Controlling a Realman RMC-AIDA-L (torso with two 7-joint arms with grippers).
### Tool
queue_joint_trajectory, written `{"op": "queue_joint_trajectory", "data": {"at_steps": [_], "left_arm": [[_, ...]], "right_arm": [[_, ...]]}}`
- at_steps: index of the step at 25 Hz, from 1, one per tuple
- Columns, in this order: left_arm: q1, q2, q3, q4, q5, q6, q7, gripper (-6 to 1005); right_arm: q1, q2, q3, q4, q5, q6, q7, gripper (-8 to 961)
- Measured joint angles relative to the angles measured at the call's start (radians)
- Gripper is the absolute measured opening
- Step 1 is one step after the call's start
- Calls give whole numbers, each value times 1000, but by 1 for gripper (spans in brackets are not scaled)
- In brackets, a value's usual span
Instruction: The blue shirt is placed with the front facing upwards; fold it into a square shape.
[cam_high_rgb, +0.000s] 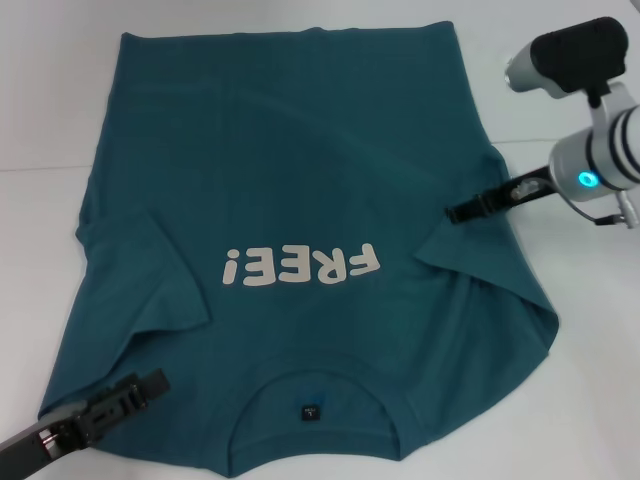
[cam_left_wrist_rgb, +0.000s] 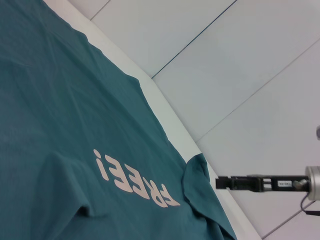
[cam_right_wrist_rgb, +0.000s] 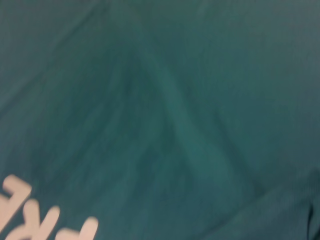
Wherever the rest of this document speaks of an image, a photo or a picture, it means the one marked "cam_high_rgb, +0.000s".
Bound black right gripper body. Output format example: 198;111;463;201
503;162;557;213

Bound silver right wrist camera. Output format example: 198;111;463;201
503;16;630;101

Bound teal t-shirt with FREE print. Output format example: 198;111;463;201
38;19;561;480

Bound silver right camera bracket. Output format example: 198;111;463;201
587;79;640;124

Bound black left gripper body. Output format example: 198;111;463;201
0;387;126;465

